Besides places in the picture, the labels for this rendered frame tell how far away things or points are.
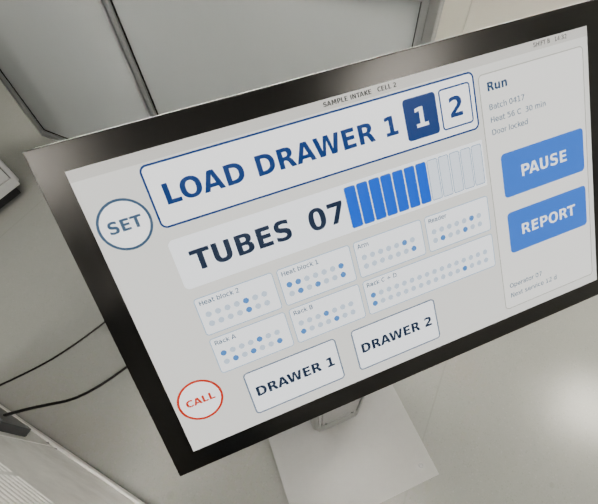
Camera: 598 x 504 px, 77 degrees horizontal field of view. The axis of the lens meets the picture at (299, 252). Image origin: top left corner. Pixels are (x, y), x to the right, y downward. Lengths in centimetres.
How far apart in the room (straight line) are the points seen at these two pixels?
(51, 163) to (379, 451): 122
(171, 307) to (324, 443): 106
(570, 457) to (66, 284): 195
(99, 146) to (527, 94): 38
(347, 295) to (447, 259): 11
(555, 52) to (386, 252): 25
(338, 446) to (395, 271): 102
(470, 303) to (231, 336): 25
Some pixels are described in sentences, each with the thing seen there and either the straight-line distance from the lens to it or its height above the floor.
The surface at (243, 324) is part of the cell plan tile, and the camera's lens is 35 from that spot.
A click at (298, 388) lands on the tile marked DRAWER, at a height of 99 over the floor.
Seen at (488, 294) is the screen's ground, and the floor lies 101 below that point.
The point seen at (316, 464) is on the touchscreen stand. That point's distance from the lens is 134.
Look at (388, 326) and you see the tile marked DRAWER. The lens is 40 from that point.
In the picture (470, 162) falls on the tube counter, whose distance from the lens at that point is 40.
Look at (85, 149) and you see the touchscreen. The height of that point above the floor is 119.
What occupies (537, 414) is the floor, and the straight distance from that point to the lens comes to 158.
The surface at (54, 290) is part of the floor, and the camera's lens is 191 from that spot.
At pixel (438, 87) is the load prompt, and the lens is 38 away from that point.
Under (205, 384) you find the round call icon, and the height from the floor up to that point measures 103.
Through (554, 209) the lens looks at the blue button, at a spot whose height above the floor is 106.
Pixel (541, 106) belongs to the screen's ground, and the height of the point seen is 114.
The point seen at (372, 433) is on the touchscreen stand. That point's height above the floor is 4.
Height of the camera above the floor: 137
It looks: 56 degrees down
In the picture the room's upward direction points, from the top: 4 degrees counter-clockwise
